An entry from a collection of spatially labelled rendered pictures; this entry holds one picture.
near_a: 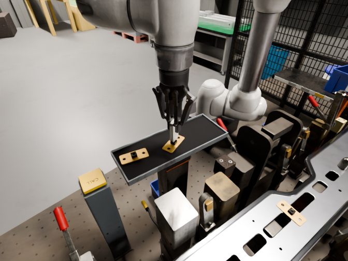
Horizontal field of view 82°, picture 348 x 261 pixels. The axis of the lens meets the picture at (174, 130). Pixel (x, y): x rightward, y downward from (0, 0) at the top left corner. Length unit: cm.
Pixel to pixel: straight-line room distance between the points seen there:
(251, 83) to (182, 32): 71
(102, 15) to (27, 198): 198
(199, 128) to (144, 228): 53
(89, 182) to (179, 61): 39
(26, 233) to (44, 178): 124
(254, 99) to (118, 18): 83
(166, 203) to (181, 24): 43
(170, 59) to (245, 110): 77
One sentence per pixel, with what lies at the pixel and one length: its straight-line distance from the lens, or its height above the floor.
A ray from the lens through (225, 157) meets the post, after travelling 71.
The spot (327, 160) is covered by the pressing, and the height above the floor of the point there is 100.
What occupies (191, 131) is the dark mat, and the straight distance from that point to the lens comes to 70.
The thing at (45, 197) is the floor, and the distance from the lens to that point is 222.
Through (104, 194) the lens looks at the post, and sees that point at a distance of 61.
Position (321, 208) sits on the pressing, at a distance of 84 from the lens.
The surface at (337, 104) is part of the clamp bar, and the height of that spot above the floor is 117.
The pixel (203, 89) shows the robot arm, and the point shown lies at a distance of 118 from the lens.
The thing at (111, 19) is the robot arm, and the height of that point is 152.
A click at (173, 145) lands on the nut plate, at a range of 64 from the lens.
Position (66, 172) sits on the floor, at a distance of 232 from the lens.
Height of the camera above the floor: 161
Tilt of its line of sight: 40 degrees down
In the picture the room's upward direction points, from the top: straight up
